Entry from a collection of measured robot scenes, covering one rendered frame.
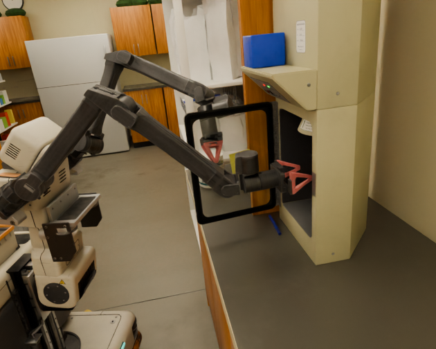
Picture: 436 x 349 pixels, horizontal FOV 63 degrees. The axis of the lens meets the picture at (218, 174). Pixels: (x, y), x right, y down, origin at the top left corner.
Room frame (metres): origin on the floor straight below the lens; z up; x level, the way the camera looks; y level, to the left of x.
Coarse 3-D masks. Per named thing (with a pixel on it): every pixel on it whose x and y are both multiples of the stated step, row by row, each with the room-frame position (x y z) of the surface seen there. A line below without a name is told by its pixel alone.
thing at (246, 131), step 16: (192, 112) 1.12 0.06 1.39; (256, 112) 1.17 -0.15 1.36; (192, 128) 1.11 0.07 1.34; (208, 128) 1.13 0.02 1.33; (224, 128) 1.14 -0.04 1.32; (240, 128) 1.15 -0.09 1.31; (256, 128) 1.17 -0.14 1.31; (208, 144) 1.13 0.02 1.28; (224, 144) 1.14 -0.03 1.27; (240, 144) 1.15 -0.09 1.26; (256, 144) 1.17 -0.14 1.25; (224, 160) 1.14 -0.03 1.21; (208, 192) 1.12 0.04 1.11; (240, 192) 1.15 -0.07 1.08; (256, 192) 1.17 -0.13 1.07; (208, 208) 1.12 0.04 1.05; (224, 208) 1.13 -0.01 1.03; (240, 208) 1.15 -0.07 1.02
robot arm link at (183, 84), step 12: (120, 60) 1.46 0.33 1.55; (132, 60) 1.45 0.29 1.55; (144, 60) 1.44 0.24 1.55; (144, 72) 1.42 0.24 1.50; (156, 72) 1.39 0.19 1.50; (168, 72) 1.37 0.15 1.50; (168, 84) 1.35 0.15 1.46; (180, 84) 1.32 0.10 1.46; (192, 84) 1.29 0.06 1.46; (192, 96) 1.27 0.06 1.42; (204, 96) 1.25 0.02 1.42
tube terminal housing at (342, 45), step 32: (288, 0) 1.07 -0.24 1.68; (320, 0) 0.88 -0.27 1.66; (352, 0) 0.90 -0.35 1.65; (288, 32) 1.07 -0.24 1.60; (320, 32) 0.88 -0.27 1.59; (352, 32) 0.90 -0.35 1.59; (288, 64) 1.08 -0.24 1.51; (320, 64) 0.88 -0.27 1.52; (352, 64) 0.90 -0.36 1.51; (320, 96) 0.88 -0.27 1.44; (352, 96) 0.90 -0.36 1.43; (320, 128) 0.88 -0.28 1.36; (352, 128) 0.90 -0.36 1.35; (320, 160) 0.89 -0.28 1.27; (352, 160) 0.90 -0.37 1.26; (320, 192) 0.89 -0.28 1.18; (352, 192) 0.90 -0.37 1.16; (288, 224) 1.11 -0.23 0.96; (320, 224) 0.89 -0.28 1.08; (352, 224) 0.91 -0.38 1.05; (320, 256) 0.89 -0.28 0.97
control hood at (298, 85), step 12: (252, 72) 1.05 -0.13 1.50; (264, 72) 0.93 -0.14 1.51; (276, 72) 0.90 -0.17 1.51; (288, 72) 0.88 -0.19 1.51; (300, 72) 0.88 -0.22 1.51; (312, 72) 0.88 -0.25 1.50; (276, 84) 0.89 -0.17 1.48; (288, 84) 0.87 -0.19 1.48; (300, 84) 0.88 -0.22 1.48; (312, 84) 0.88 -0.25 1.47; (288, 96) 0.91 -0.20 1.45; (300, 96) 0.88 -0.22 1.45; (312, 96) 0.88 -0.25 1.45; (312, 108) 0.88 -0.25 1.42
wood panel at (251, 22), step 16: (240, 0) 1.24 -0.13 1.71; (256, 0) 1.24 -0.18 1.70; (272, 0) 1.25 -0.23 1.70; (240, 16) 1.24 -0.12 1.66; (256, 16) 1.24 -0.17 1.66; (272, 16) 1.25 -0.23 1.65; (240, 32) 1.25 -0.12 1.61; (256, 32) 1.24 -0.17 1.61; (272, 32) 1.25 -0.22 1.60; (256, 96) 1.24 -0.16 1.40; (272, 96) 1.25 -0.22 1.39; (272, 208) 1.25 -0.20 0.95
